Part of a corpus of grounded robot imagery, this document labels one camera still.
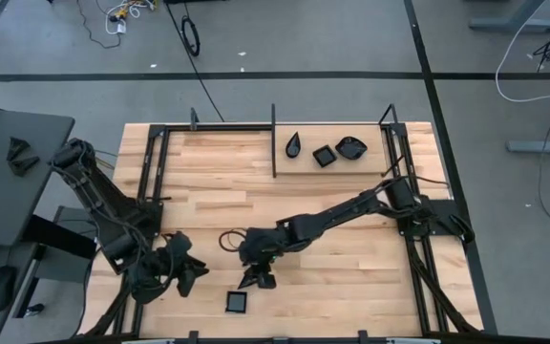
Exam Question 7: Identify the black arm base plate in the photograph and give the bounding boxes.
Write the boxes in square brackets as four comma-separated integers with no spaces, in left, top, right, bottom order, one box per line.
[393,198,472,240]
[131,200,164,239]

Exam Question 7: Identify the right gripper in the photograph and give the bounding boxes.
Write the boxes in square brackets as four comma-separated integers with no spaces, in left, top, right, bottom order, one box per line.
[238,226,312,290]

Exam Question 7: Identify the white cable bundle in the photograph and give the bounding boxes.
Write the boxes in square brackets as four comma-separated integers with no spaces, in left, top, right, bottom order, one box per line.
[104,0,157,35]

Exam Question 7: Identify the black angular object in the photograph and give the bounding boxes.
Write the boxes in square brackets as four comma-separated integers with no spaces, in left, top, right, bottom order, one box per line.
[7,137,32,161]
[8,156,41,179]

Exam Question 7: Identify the black aluminium rig frame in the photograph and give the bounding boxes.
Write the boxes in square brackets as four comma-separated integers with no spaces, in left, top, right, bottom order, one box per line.
[76,107,486,344]

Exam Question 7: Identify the black square mini plate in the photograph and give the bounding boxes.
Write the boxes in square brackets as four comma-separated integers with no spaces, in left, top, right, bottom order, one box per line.
[224,290,248,314]
[311,144,338,169]

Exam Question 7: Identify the black teardrop mini plate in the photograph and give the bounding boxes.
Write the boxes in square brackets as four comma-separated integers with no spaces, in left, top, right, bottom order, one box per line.
[285,131,303,160]

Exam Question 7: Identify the white floor cable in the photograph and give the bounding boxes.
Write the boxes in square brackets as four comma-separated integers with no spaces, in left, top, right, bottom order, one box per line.
[495,0,550,104]

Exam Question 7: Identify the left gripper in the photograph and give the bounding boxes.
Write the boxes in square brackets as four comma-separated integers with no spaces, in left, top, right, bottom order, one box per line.
[158,232,210,297]

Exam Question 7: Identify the black desk leg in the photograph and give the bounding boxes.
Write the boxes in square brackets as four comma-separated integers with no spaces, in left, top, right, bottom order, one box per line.
[20,213,98,262]

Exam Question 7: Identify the yellow cable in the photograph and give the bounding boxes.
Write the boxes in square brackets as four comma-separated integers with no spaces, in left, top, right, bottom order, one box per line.
[94,148,119,169]

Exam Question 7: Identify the black leaf-shaped mini plate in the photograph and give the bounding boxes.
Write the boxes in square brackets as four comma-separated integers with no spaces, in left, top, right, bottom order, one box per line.
[334,136,369,161]

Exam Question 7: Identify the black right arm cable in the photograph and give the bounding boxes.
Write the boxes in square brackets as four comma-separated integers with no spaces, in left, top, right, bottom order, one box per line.
[218,227,250,253]

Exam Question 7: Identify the black computer mouse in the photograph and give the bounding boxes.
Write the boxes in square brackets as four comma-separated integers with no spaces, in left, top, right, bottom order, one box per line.
[0,265,18,312]

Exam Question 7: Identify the grey desk foot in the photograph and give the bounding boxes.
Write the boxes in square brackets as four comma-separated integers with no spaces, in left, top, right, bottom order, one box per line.
[468,0,550,34]
[506,138,550,155]
[11,204,114,319]

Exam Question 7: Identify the black cable coil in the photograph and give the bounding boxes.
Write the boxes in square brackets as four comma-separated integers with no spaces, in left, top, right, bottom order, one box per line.
[180,14,202,58]

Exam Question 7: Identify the thin black floor cable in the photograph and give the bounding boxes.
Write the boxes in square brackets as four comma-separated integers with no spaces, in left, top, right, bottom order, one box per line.
[76,0,123,50]

